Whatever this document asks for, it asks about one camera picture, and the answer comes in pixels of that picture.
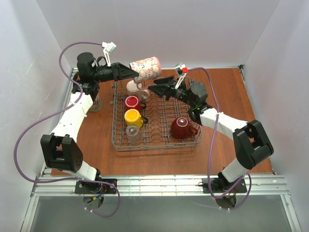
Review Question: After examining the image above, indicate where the pink patterned mug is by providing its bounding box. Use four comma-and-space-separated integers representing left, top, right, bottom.
129, 57, 162, 89

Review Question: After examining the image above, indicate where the tall cream decorated mug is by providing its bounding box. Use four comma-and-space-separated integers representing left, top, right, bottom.
90, 93, 102, 112

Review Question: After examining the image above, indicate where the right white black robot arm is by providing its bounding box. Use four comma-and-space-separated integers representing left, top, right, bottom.
148, 76, 274, 190

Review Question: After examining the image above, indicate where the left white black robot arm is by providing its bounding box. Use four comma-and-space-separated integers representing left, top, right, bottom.
41, 52, 139, 181

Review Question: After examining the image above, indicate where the pale pink mug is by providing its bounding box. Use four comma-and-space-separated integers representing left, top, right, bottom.
126, 80, 150, 101

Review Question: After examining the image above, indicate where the dark red round mug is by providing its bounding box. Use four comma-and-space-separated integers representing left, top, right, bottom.
170, 117, 198, 139

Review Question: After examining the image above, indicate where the yellow mug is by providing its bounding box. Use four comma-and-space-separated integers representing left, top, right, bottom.
124, 109, 148, 128

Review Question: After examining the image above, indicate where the clear glass cup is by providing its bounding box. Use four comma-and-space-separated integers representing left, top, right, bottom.
126, 124, 143, 145

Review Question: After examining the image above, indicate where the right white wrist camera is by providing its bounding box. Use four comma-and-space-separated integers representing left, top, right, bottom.
174, 63, 188, 89

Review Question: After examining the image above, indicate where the grey wire dish rack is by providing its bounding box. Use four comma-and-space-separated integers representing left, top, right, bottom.
111, 81, 202, 151

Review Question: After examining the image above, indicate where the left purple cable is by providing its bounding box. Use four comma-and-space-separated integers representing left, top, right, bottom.
14, 42, 121, 217

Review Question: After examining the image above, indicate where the purple cable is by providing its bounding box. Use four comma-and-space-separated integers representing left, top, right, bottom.
187, 67, 252, 211
14, 42, 121, 217

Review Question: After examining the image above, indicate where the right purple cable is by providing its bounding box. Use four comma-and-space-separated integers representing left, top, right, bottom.
187, 67, 252, 211

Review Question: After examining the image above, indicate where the aluminium frame rail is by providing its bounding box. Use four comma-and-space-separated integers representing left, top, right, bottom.
31, 174, 290, 197

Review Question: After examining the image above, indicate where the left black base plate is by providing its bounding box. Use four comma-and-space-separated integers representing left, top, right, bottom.
74, 181, 116, 194

